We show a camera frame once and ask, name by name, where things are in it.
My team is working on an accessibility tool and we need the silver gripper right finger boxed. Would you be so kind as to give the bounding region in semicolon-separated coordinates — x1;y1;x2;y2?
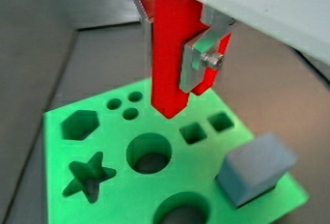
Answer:
179;5;235;93

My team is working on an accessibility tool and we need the red double-square block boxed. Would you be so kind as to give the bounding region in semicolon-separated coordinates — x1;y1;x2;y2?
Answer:
151;0;231;119

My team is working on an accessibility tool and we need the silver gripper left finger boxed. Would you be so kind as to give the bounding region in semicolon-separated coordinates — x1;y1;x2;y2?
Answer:
123;0;158;74

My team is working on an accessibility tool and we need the green foam shape board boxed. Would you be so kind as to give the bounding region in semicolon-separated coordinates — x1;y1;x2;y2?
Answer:
44;80;309;224

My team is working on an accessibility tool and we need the blue rectangular block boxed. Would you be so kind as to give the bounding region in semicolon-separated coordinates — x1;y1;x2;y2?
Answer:
216;132;298;207

